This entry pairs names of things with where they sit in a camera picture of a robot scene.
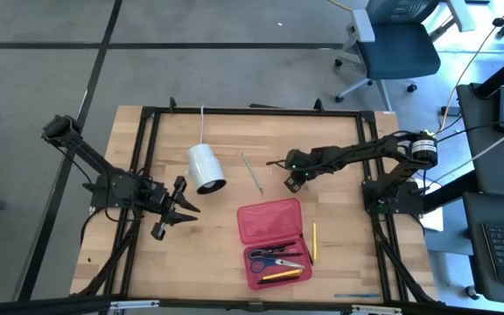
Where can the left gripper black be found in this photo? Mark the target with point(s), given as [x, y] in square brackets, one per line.
[162, 199]

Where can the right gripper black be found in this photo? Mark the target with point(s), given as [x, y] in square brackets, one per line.
[302, 162]

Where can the green pencil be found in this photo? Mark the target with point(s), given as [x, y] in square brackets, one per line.
[252, 172]

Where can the pink plastic supply box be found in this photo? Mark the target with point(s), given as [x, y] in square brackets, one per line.
[269, 219]

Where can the thin yellow pen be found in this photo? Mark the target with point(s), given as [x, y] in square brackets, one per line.
[315, 242]

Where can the yellow highlighter marker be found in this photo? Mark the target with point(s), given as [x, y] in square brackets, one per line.
[284, 274]

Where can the blue pen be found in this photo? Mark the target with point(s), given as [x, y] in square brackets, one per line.
[357, 296]

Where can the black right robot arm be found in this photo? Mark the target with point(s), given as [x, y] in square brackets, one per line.
[366, 153]

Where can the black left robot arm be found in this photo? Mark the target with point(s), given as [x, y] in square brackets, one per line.
[112, 190]

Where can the white cylindrical cup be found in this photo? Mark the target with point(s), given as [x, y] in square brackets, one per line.
[204, 166]

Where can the dark blue office chair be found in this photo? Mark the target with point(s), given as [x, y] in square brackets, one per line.
[398, 50]

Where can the black desk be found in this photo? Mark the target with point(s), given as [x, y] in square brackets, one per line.
[479, 262]

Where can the black metal table frame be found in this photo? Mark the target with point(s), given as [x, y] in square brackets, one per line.
[256, 111]

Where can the silver mount bracket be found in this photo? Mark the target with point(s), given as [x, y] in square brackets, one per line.
[376, 310]
[134, 305]

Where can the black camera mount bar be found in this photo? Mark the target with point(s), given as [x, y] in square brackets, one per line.
[59, 304]

